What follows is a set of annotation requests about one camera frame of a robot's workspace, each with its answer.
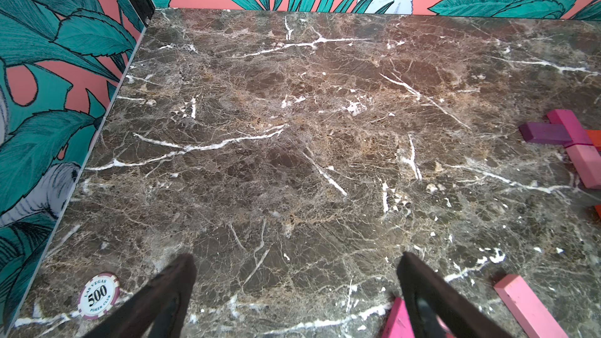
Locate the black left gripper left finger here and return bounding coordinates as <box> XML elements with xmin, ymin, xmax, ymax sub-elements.
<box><xmin>86</xmin><ymin>253</ymin><xmax>197</xmax><ymax>338</ymax></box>

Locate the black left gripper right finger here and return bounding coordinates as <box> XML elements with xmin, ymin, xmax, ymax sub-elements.
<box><xmin>397</xmin><ymin>251</ymin><xmax>509</xmax><ymax>337</ymax></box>

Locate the purple block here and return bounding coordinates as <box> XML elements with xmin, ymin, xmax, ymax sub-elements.
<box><xmin>518</xmin><ymin>122</ymin><xmax>571</xmax><ymax>146</ymax></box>

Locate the pink block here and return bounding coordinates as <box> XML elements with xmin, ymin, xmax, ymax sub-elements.
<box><xmin>494</xmin><ymin>275</ymin><xmax>568</xmax><ymax>338</ymax></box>
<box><xmin>566</xmin><ymin>145</ymin><xmax>601</xmax><ymax>189</ymax></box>

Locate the magenta block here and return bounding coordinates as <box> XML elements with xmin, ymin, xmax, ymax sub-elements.
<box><xmin>546</xmin><ymin>109</ymin><xmax>594</xmax><ymax>148</ymax></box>
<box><xmin>381</xmin><ymin>297</ymin><xmax>454</xmax><ymax>338</ymax></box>

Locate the poker chip 500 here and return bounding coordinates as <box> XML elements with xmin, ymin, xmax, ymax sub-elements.
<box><xmin>78</xmin><ymin>272</ymin><xmax>121</xmax><ymax>320</ymax></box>

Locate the pink block top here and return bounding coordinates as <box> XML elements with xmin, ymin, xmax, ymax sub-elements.
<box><xmin>494</xmin><ymin>275</ymin><xmax>568</xmax><ymax>338</ymax></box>

